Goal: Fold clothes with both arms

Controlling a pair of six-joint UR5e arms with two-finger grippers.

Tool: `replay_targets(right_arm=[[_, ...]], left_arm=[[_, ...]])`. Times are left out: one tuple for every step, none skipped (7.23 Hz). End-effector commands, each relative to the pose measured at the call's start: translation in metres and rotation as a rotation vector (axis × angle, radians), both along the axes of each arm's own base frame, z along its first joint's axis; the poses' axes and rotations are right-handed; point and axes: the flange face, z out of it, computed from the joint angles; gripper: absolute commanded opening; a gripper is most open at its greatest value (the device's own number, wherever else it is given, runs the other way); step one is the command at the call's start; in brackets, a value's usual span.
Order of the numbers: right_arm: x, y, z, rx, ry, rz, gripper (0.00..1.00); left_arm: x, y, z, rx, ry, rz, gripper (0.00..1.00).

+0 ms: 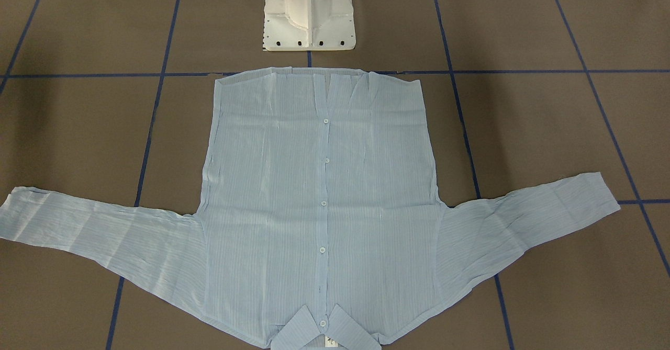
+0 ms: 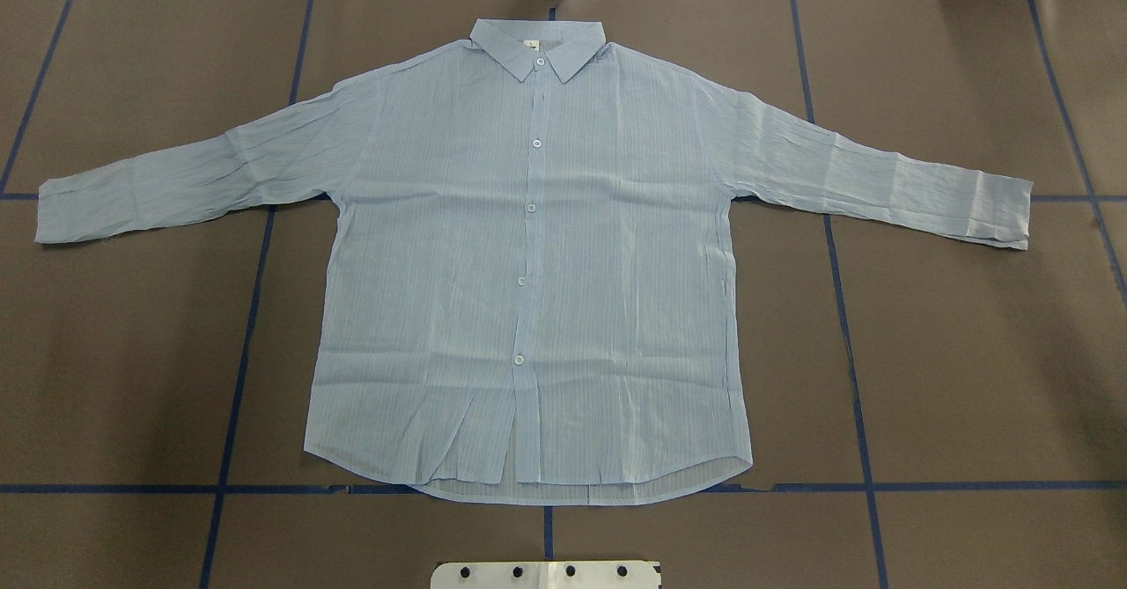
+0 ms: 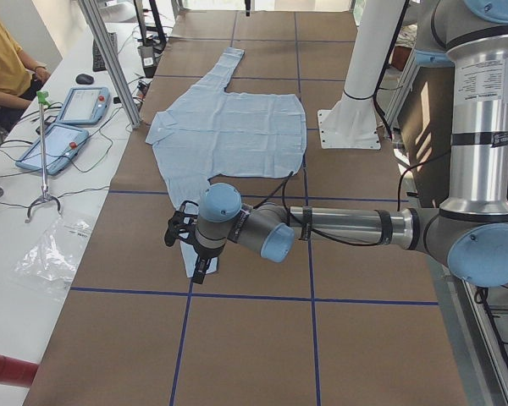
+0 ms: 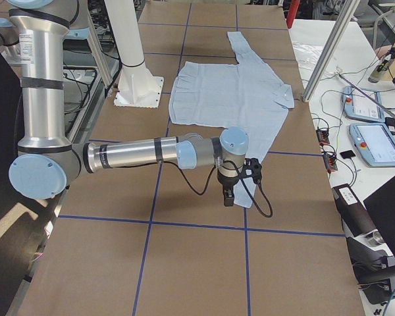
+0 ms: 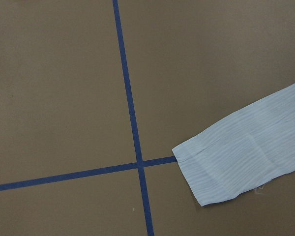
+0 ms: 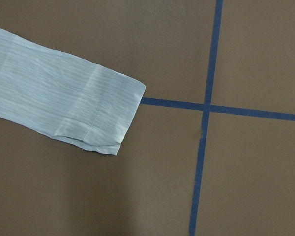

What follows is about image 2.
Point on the light blue button-up shirt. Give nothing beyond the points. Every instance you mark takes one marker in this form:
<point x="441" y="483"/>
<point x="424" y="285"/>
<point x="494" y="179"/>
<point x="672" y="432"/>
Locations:
<point x="531" y="294"/>

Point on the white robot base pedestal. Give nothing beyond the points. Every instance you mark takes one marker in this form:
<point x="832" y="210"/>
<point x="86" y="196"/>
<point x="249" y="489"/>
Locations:
<point x="549" y="574"/>

